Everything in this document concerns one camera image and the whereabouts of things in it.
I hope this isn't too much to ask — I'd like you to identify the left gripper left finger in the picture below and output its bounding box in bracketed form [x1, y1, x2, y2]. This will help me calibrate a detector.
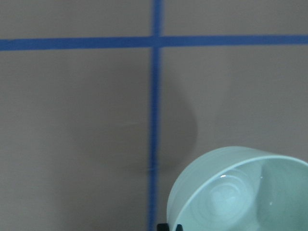
[156, 223, 169, 231]

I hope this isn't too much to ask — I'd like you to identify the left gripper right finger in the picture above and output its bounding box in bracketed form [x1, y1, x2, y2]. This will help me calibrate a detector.
[176, 224, 183, 231]

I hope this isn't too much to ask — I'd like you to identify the light green ceramic bowl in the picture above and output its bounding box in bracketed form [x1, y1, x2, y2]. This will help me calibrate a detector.
[167, 146, 308, 231]

